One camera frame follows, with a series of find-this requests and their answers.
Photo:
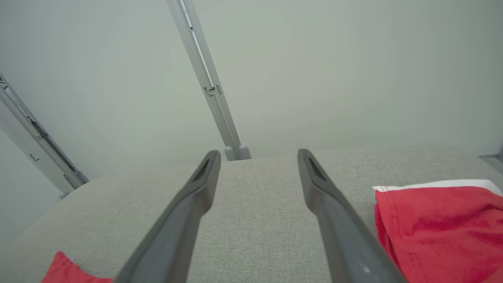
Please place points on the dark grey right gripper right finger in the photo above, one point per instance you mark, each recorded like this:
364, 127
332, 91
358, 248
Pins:
346, 243

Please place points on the grey partition post double foot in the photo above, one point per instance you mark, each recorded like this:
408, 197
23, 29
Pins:
222, 114

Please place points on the red shorts white waistband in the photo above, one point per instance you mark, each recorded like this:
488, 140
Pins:
440, 236

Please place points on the grey metal partition base piece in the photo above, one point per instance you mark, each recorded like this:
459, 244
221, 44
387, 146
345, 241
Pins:
494, 159

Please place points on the red white striped shirt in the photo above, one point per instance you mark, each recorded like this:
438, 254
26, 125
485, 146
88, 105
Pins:
65, 271

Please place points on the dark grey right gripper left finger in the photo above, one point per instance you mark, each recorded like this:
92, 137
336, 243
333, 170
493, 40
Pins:
177, 236

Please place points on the grey partition post curved foot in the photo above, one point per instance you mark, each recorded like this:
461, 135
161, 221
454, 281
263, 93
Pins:
35, 141

